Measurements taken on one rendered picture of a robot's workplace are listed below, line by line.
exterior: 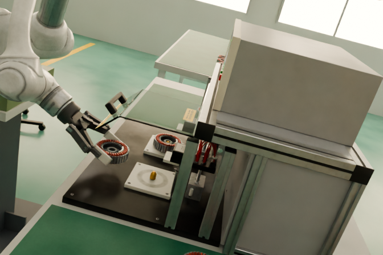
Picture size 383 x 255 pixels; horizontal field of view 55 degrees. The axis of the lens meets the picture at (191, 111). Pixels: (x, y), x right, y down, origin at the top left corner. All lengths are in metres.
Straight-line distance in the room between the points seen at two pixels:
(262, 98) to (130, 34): 5.18
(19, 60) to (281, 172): 0.74
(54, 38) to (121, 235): 0.94
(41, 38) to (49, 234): 0.90
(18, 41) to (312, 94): 0.79
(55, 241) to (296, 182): 0.62
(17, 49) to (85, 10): 5.22
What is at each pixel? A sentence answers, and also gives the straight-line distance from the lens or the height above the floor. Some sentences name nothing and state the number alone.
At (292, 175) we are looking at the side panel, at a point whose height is 1.03.
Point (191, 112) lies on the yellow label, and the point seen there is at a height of 1.07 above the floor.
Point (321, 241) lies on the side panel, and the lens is 1.10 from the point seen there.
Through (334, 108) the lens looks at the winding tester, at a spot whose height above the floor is 1.21.
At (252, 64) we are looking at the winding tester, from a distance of 0.96.
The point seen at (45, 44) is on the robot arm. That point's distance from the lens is 1.70.
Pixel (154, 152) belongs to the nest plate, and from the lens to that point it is 1.40.
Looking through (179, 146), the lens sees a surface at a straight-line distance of 1.18.
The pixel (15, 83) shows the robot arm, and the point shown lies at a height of 1.08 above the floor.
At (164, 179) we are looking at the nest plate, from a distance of 1.26.
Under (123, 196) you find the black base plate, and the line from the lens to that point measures 1.16.
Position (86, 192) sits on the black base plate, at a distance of 1.16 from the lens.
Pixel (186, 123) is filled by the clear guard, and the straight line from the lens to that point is 0.99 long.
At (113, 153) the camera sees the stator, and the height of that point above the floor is 0.86.
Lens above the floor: 1.46
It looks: 21 degrees down
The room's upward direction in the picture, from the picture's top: 15 degrees clockwise
